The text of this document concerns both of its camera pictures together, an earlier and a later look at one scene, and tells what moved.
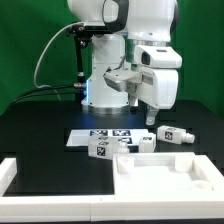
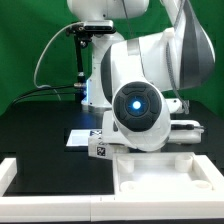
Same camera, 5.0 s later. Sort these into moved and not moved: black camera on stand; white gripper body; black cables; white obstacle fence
Moved: white gripper body
Not moved: black camera on stand; black cables; white obstacle fence
